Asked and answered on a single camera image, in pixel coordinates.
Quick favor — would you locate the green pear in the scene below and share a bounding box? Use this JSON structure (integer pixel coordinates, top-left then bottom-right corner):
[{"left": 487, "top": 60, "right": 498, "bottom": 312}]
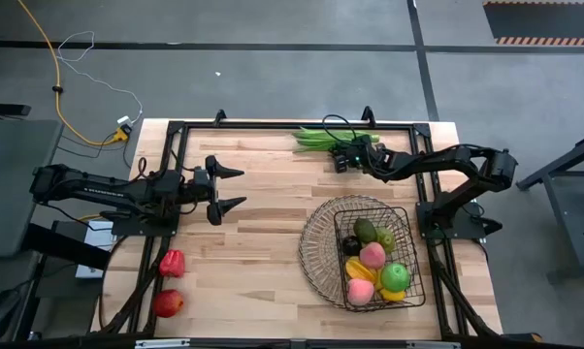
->
[{"left": 374, "top": 226, "right": 397, "bottom": 254}]

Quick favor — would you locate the round woven placemat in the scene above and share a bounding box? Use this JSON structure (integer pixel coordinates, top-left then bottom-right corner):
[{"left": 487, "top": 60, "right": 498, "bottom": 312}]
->
[{"left": 297, "top": 194, "right": 419, "bottom": 309}]

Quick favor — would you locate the green avocado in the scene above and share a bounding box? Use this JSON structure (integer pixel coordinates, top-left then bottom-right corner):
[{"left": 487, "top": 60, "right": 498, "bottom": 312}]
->
[{"left": 353, "top": 217, "right": 378, "bottom": 244}]

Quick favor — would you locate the yellow extension cable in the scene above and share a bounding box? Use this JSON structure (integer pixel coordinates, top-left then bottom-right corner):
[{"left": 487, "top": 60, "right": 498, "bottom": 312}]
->
[{"left": 16, "top": 0, "right": 128, "bottom": 146}]

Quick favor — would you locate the silver metal bracket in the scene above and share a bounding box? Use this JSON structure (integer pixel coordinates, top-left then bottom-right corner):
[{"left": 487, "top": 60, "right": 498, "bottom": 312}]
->
[
  {"left": 406, "top": 340, "right": 461, "bottom": 349},
  {"left": 134, "top": 338, "right": 191, "bottom": 349}
]

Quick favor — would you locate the white box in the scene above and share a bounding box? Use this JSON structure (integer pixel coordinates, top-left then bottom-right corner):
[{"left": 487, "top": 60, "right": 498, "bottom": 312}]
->
[{"left": 76, "top": 220, "right": 116, "bottom": 280}]

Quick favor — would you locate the black desk frame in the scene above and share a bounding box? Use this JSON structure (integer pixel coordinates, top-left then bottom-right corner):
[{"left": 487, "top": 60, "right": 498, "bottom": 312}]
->
[{"left": 514, "top": 130, "right": 584, "bottom": 282}]

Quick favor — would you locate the grey desk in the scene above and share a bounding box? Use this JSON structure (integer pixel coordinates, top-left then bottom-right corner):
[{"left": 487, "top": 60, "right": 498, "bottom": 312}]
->
[{"left": 0, "top": 118, "right": 64, "bottom": 258}]

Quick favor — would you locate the pink peach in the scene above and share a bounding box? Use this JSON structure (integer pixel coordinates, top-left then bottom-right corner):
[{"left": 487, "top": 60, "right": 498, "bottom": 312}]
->
[
  {"left": 359, "top": 241, "right": 387, "bottom": 270},
  {"left": 346, "top": 278, "right": 375, "bottom": 306}
]

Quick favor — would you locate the red bell pepper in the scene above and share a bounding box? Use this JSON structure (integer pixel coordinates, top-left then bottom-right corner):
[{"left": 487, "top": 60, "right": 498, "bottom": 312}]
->
[{"left": 158, "top": 249, "right": 186, "bottom": 279}]

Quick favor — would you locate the dark green round fruit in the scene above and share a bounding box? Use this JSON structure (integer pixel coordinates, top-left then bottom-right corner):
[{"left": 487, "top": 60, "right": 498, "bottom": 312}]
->
[{"left": 342, "top": 236, "right": 364, "bottom": 257}]

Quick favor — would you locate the black desk leg beam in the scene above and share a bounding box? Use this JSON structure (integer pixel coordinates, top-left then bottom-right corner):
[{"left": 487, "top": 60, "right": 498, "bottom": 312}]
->
[{"left": 22, "top": 220, "right": 113, "bottom": 271}]

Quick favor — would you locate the green bean bunch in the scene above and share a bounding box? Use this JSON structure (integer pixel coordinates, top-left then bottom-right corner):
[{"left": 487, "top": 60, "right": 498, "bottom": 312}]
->
[{"left": 291, "top": 127, "right": 381, "bottom": 155}]

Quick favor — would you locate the yellow starfruit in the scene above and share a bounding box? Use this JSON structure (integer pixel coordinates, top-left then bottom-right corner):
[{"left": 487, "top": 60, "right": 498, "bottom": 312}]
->
[{"left": 344, "top": 256, "right": 378, "bottom": 285}]

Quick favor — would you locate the black aluminium table frame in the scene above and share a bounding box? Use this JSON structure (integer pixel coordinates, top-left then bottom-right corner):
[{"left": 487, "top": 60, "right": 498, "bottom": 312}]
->
[{"left": 90, "top": 118, "right": 504, "bottom": 349}]

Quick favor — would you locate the red apple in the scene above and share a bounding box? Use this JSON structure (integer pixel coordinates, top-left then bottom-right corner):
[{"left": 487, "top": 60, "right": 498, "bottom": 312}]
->
[{"left": 151, "top": 289, "right": 185, "bottom": 319}]

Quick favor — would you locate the black hazard-striped floor mat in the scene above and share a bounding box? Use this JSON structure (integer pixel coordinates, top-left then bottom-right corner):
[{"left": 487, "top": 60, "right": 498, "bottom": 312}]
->
[{"left": 482, "top": 0, "right": 584, "bottom": 48}]

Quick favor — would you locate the green apple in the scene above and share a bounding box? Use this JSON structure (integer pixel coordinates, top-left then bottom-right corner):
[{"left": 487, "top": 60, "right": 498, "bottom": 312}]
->
[{"left": 379, "top": 262, "right": 412, "bottom": 294}]

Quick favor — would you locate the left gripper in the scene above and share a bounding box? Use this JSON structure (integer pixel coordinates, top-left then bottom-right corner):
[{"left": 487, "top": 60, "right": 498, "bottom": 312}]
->
[{"left": 175, "top": 154, "right": 248, "bottom": 227}]

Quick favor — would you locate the black wire basket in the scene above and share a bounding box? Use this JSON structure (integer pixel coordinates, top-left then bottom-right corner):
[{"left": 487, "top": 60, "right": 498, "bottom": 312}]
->
[{"left": 333, "top": 206, "right": 427, "bottom": 313}]

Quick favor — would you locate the thin white cable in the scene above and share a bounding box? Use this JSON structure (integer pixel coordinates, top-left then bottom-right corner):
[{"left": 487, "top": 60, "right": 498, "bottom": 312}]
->
[{"left": 55, "top": 30, "right": 145, "bottom": 125}]

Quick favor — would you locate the black flat bar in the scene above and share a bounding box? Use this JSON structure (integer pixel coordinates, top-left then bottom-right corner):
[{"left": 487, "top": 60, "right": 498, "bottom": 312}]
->
[{"left": 0, "top": 103, "right": 32, "bottom": 118}]

